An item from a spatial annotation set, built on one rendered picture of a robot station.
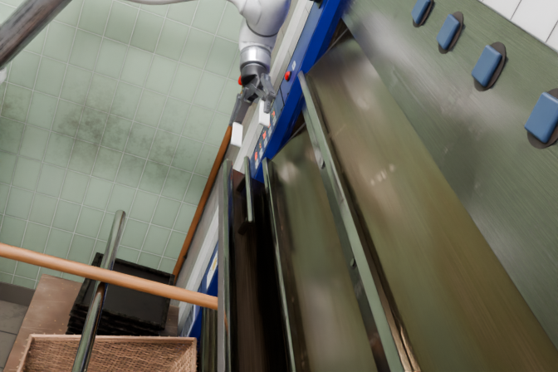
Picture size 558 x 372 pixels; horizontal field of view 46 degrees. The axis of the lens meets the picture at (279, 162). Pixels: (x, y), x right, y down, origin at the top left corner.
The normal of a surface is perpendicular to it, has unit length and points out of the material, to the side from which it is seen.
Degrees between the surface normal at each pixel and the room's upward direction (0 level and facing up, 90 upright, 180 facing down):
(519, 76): 90
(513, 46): 90
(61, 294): 0
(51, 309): 0
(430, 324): 70
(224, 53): 90
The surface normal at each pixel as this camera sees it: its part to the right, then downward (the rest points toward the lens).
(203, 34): 0.08, 0.45
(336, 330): -0.75, -0.56
